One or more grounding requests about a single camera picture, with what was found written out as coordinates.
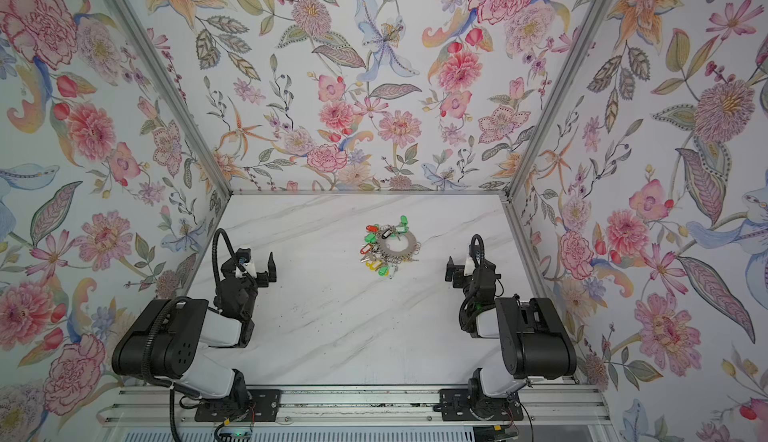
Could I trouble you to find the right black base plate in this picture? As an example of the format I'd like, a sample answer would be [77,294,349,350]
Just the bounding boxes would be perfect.
[433,388,525,422]

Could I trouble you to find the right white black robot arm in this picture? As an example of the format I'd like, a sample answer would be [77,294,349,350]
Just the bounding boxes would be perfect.
[443,257,577,420]

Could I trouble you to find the large metal keyring with keys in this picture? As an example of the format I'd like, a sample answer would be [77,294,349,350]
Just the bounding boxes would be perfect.
[359,215,421,279]

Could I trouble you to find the aluminium corner post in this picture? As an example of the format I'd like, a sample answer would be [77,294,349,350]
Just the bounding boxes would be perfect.
[83,0,233,198]
[507,0,631,198]

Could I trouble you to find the aluminium mounting rail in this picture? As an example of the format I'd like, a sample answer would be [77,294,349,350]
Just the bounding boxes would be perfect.
[96,383,611,428]

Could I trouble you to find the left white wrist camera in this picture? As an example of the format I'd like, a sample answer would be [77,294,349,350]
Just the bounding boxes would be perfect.
[243,261,258,279]

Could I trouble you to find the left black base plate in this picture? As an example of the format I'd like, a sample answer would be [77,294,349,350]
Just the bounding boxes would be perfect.
[194,389,282,423]

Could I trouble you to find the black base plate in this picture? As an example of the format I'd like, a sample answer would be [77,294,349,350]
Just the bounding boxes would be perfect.
[194,389,282,423]
[433,388,525,422]

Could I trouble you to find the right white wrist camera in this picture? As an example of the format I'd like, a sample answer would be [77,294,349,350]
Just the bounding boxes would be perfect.
[463,257,476,275]

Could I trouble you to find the right aluminium corner post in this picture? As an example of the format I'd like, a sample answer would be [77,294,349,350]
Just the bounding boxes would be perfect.
[507,0,631,198]

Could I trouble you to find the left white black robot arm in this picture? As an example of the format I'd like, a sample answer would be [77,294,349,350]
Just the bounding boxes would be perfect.
[111,248,277,418]

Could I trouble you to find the left aluminium corner post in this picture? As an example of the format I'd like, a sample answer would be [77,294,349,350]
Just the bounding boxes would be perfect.
[83,0,233,198]

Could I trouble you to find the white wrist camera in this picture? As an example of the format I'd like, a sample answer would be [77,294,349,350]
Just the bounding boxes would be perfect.
[243,261,258,279]
[463,257,476,275]

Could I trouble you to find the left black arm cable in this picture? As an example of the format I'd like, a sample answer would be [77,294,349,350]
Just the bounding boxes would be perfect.
[211,228,241,299]

